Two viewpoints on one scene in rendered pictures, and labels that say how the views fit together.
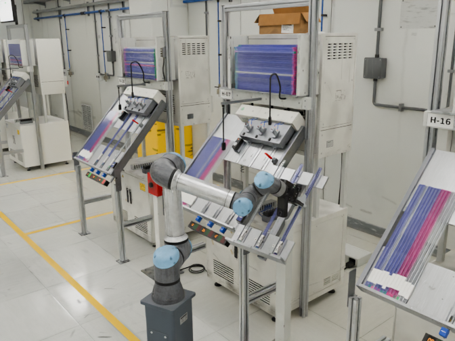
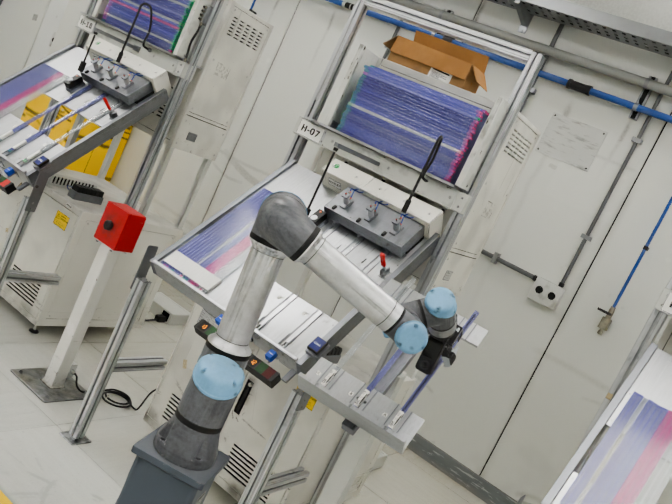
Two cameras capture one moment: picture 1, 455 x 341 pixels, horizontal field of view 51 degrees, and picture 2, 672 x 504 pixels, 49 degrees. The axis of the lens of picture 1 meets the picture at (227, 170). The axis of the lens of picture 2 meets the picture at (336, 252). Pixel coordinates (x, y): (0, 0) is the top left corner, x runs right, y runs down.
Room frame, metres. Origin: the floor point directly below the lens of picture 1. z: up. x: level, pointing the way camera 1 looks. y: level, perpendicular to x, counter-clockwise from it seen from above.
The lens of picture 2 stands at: (0.41, 0.75, 1.36)
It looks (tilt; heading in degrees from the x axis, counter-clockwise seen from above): 8 degrees down; 339
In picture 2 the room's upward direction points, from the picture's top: 25 degrees clockwise
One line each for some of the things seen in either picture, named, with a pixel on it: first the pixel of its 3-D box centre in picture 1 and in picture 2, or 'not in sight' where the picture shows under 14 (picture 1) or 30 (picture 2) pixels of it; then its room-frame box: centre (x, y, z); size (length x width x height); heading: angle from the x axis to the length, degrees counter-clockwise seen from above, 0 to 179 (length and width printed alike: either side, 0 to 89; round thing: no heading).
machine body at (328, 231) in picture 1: (274, 247); (279, 405); (3.01, -0.31, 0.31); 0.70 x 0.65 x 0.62; 39
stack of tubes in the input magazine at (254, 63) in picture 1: (269, 67); (412, 123); (2.89, -0.26, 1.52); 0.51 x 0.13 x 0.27; 39
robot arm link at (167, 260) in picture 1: (166, 262); (212, 388); (1.98, 0.28, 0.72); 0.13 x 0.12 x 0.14; 165
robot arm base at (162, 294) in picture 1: (167, 286); (192, 433); (1.97, 0.28, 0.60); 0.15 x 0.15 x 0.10
